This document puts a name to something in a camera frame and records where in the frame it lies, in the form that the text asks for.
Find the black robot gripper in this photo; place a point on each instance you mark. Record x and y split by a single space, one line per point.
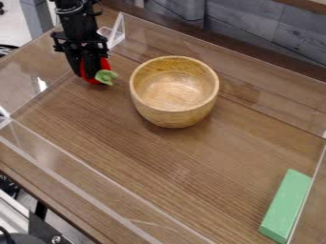
79 41

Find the red plush strawberry green leaves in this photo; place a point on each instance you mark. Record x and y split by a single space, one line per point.
105 76

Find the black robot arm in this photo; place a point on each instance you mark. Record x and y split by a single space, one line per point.
95 4

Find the light wooden bowl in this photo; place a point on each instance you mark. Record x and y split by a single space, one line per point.
174 90

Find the black device bottom left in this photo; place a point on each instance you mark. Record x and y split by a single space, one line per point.
38 234

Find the green rectangular block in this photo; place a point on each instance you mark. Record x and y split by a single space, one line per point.
285 207

